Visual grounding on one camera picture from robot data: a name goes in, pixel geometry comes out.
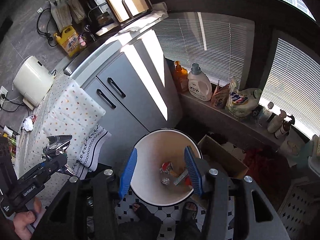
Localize red white small carton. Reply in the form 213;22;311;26
160;161;173;174

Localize silver foil wrapper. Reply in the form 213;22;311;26
42;134;72;161

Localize white paper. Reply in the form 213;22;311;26
22;116;34;132

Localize brown paper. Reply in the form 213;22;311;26
169;170;179;178

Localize blue cardboard box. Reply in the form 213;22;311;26
173;170;188;186

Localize white round trash bin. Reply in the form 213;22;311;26
131;129;202;206

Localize black kitchen shelf rack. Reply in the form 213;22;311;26
1;126;19;159

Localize steel kitchen sink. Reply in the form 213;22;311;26
63;38;121;76

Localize person's left hand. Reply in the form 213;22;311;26
13;197;42;240

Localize small foil ball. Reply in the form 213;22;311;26
161;178;170;186

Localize brown cardboard box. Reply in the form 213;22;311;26
192;134;250;205

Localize white laundry detergent bottle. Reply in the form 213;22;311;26
188;63;213;102

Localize green white refill pouch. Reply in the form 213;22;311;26
226;76;262;118

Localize orange pump bottle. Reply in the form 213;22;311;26
172;61;188;93

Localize white dispenser bottle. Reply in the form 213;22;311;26
267;109;286;133

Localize floral white tablecloth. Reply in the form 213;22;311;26
15;74;107;178

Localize dark pump bottle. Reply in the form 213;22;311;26
274;115;295;139

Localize white air fryer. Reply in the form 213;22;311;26
12;55;55;110

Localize small pink figurine bottle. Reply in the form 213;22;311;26
78;35;87;50

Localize yellow detergent jug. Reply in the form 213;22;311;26
53;25;80;58

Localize black dish rack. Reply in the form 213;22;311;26
86;0;118;36

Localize hanging plastic bags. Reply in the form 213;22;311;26
48;0;86;33

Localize black power cable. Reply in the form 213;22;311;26
0;93;30;117

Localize wall power socket panel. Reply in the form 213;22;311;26
0;86;8;107

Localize white charger cable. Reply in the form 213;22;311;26
2;56;33;103

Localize coiled black cable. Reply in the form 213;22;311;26
36;8;58;48

